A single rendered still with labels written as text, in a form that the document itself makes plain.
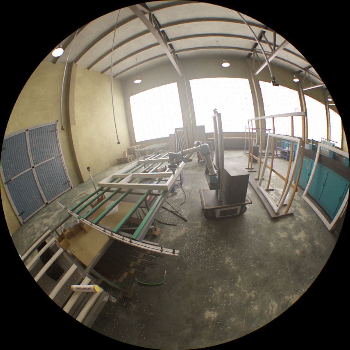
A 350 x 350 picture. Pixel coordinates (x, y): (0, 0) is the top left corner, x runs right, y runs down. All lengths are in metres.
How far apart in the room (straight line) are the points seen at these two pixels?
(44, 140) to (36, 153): 0.80
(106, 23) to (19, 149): 7.11
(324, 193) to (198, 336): 3.48
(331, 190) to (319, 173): 0.58
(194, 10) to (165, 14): 1.44
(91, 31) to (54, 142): 6.39
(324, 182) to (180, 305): 3.63
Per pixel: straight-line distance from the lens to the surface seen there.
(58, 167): 7.18
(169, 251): 0.79
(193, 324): 1.55
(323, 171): 3.57
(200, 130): 8.83
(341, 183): 3.31
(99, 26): 8.09
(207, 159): 1.45
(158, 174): 1.85
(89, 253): 1.40
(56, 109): 8.04
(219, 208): 1.94
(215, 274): 1.61
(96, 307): 0.87
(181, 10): 7.84
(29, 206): 7.07
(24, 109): 7.86
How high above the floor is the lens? 1.53
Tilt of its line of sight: 21 degrees down
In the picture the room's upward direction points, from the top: 8 degrees counter-clockwise
